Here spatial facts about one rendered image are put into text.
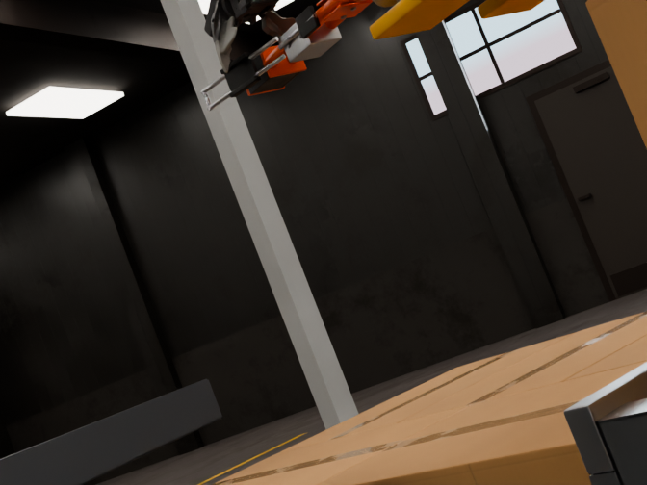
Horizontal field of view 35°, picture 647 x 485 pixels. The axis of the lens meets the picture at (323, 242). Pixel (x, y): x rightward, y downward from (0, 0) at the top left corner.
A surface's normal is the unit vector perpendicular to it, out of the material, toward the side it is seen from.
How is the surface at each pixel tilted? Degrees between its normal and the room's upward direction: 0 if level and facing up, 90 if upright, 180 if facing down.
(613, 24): 90
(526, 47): 90
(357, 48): 90
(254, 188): 90
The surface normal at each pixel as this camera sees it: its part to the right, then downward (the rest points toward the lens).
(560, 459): -0.73, 0.23
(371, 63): -0.42, 0.08
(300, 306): 0.58, -0.29
